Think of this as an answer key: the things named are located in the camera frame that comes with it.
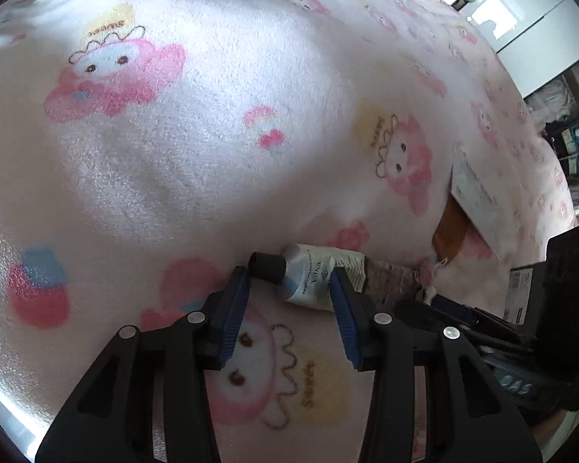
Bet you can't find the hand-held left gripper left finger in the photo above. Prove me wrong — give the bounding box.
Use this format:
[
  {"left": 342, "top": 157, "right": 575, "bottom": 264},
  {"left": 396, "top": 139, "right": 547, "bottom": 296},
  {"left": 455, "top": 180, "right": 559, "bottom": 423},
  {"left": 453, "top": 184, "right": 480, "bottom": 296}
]
[{"left": 35, "top": 265, "right": 252, "bottom": 463}]

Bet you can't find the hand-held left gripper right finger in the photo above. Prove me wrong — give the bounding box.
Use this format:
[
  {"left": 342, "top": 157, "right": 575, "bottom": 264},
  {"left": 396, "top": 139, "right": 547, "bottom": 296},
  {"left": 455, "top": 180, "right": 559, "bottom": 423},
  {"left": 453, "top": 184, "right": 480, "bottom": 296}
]
[{"left": 329, "top": 266, "right": 544, "bottom": 463}]

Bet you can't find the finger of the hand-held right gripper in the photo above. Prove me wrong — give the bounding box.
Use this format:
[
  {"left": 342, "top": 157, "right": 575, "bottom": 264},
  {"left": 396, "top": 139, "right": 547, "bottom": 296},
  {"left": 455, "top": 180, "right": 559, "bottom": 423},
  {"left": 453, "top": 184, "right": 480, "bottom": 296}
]
[
  {"left": 394, "top": 298, "right": 469, "bottom": 344},
  {"left": 429, "top": 293, "right": 536, "bottom": 349}
]

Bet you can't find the black storage box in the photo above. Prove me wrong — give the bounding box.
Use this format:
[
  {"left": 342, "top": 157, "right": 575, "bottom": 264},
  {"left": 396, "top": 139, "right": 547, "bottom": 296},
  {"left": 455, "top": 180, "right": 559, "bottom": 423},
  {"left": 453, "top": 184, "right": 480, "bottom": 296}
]
[{"left": 508, "top": 263, "right": 536, "bottom": 326}]

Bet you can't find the white cream tube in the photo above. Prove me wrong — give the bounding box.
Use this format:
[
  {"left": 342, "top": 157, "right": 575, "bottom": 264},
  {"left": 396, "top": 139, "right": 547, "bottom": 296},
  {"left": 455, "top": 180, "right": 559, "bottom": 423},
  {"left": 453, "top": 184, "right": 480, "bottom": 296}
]
[{"left": 247, "top": 243, "right": 367, "bottom": 312}]

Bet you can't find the white paper box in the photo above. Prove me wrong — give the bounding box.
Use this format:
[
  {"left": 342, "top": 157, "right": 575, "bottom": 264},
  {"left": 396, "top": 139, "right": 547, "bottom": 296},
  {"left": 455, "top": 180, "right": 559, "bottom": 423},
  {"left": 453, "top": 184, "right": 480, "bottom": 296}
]
[{"left": 449, "top": 145, "right": 512, "bottom": 261}]

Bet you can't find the person's right forearm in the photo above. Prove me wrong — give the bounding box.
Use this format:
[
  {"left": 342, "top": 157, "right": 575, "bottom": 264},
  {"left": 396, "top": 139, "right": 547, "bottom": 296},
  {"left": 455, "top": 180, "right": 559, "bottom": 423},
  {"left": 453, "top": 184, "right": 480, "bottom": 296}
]
[{"left": 526, "top": 407, "right": 579, "bottom": 449}]

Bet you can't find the pink printed blanket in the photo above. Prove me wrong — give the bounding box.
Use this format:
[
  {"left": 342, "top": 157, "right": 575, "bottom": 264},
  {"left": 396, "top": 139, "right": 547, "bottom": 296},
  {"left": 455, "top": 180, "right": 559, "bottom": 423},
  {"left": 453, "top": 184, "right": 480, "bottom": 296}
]
[{"left": 0, "top": 0, "right": 579, "bottom": 463}]

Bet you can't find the white glossy wardrobe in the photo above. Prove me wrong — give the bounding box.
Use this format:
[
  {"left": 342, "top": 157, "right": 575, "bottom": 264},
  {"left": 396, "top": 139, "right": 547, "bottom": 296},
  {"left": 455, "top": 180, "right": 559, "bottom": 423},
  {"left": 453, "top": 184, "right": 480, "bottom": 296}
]
[{"left": 463, "top": 0, "right": 579, "bottom": 97}]

